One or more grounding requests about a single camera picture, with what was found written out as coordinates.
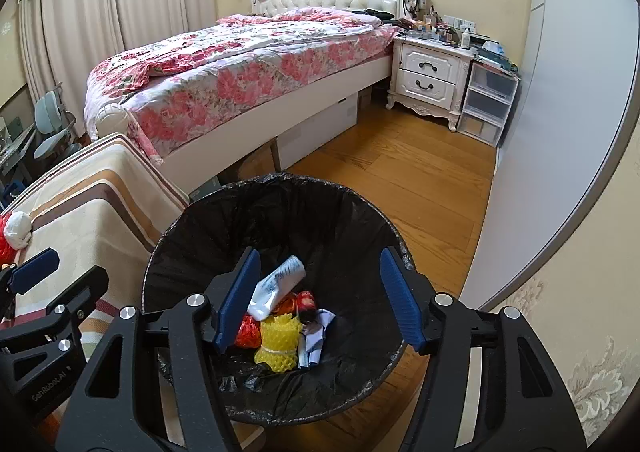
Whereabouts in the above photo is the white storage box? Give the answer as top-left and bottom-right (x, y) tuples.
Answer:
(277, 92), (358, 170)

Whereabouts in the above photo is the white wardrobe door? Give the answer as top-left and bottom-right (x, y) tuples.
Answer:
(460, 0), (640, 313)

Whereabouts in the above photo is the white carved nightstand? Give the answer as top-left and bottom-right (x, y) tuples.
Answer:
(386, 35), (473, 133)

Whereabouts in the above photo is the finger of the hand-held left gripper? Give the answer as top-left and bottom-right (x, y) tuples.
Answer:
(0, 266), (110, 383)
(0, 247), (61, 323)

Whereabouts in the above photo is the pink floral quilt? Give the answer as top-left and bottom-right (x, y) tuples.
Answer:
(84, 6), (401, 168)

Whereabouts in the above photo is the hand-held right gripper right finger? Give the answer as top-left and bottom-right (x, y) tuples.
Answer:
(379, 246), (587, 452)

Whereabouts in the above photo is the pale paper sheet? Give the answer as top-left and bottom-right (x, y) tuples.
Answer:
(297, 309), (337, 370)

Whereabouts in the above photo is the blue-grey desk chair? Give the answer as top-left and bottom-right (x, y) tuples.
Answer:
(32, 87), (83, 165)

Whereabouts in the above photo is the brown cardboard box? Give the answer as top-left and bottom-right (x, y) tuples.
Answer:
(235, 147), (281, 183)

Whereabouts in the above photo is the clear plastic drawer unit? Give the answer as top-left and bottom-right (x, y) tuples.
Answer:
(457, 60), (520, 148)

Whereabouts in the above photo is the red bottle with black cap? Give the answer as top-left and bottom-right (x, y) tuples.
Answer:
(295, 289), (317, 325)

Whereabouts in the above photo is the clutter of small toiletries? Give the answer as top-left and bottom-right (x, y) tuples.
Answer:
(395, 0), (521, 78)

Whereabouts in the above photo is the white and teal tube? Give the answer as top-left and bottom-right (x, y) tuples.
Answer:
(247, 255), (307, 322)

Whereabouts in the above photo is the striped bed sheet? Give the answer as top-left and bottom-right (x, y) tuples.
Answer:
(0, 132), (190, 433)

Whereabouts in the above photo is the orange plastic bag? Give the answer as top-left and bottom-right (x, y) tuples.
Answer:
(235, 295), (301, 350)

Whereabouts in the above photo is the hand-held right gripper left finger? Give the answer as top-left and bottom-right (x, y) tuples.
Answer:
(55, 247), (262, 452)

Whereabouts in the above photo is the yellow foam fruit net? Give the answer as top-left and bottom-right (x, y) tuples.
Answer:
(253, 315), (305, 373)

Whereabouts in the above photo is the white study desk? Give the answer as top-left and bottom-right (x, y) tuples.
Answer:
(0, 117), (38, 183)

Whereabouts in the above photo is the waste bin with black liner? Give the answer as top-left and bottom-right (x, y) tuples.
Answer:
(141, 172), (416, 428)

